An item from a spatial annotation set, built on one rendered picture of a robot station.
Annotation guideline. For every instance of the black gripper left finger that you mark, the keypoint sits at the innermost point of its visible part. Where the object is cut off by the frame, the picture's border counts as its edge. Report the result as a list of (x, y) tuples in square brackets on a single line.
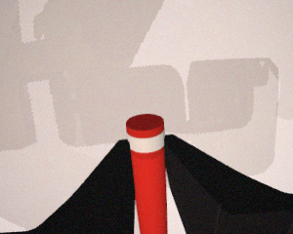
[(103, 204)]

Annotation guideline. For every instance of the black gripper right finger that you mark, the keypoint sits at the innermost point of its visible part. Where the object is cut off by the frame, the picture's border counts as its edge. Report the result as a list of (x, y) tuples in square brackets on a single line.
[(213, 198)]

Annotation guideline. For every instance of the red peg with white band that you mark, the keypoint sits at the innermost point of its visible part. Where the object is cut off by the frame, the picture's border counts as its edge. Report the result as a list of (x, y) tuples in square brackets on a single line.
[(146, 133)]

